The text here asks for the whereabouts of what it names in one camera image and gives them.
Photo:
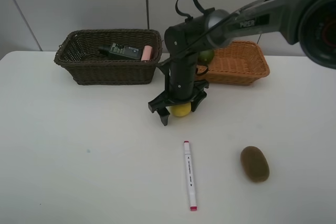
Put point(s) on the white red-capped marker pen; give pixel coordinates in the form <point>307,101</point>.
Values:
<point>190,177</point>

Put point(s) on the yellow lemon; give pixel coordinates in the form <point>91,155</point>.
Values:
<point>181,110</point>

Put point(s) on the green lime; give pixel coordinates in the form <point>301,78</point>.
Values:
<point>205,57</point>

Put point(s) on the dark green spray bottle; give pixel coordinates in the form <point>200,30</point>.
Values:
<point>120,52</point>

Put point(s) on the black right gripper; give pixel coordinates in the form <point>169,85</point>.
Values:
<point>180,85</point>

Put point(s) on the orange wicker basket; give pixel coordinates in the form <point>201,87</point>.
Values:
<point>241,63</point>

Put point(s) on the pink lotion bottle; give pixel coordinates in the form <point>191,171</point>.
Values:
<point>147,53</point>

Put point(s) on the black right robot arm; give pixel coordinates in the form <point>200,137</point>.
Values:
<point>310,23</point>

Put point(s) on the dark brown wicker basket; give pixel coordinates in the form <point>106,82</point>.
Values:
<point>79,55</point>

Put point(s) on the brown kiwi fruit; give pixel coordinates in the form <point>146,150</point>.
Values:
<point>254,164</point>

